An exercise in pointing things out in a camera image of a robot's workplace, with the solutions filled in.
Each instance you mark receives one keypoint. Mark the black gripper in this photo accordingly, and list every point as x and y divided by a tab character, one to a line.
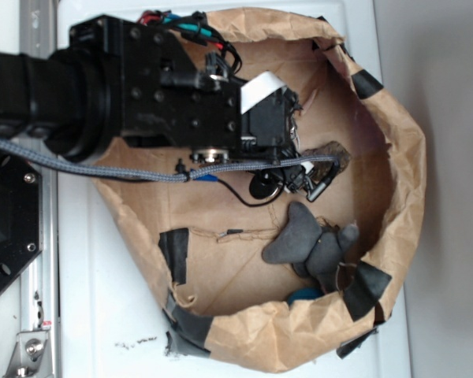
269	130

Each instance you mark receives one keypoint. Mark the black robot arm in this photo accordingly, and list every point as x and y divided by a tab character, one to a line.
163	81

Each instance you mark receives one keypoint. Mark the brown rock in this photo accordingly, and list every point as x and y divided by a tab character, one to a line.
322	168

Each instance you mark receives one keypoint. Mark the grey plush elephant toy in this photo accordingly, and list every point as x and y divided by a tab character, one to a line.
311	249

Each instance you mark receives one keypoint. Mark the brown paper bag bin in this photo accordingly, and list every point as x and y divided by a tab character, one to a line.
200	250

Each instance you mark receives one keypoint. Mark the blue ball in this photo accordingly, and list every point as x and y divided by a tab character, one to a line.
307	293

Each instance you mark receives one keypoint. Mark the black round camera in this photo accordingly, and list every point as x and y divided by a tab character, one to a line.
263	186

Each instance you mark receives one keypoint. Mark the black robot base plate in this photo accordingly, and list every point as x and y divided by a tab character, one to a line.
19	217

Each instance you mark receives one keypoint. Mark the aluminium rail frame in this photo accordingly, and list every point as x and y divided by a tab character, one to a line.
39	302

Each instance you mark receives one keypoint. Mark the metal corner bracket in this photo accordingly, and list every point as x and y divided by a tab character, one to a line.
31	356

